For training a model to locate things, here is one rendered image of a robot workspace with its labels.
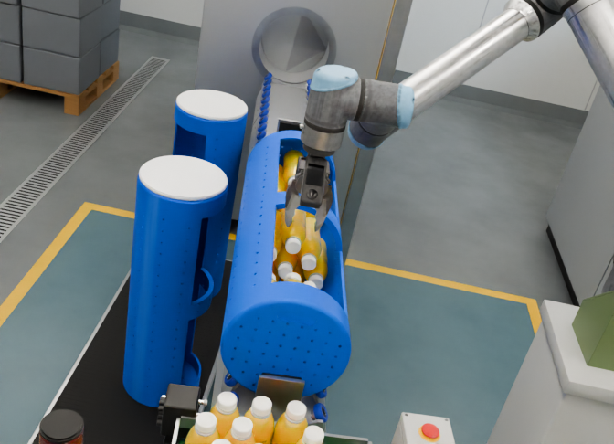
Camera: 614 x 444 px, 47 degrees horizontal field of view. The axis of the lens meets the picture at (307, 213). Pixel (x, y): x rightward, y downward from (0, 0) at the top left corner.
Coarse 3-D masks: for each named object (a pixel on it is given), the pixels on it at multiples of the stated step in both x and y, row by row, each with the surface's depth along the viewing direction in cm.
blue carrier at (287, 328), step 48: (288, 144) 223; (240, 240) 177; (336, 240) 187; (240, 288) 157; (288, 288) 150; (336, 288) 182; (240, 336) 151; (288, 336) 151; (336, 336) 151; (240, 384) 158
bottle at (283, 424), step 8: (304, 416) 142; (280, 424) 142; (288, 424) 141; (296, 424) 141; (304, 424) 142; (280, 432) 142; (288, 432) 141; (296, 432) 141; (272, 440) 145; (280, 440) 142; (288, 440) 141; (296, 440) 141
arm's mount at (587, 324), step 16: (592, 304) 172; (608, 304) 163; (576, 320) 179; (592, 320) 170; (608, 320) 162; (576, 336) 177; (592, 336) 168; (608, 336) 163; (592, 352) 166; (608, 352) 165; (608, 368) 168
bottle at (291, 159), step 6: (294, 150) 223; (288, 156) 220; (294, 156) 219; (288, 162) 217; (294, 162) 216; (288, 168) 213; (294, 168) 212; (288, 174) 211; (294, 174) 211; (288, 180) 211
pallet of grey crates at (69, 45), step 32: (0, 0) 449; (32, 0) 448; (64, 0) 445; (96, 0) 470; (0, 32) 461; (32, 32) 458; (64, 32) 456; (96, 32) 485; (0, 64) 471; (32, 64) 469; (64, 64) 467; (96, 64) 498; (0, 96) 483; (96, 96) 511
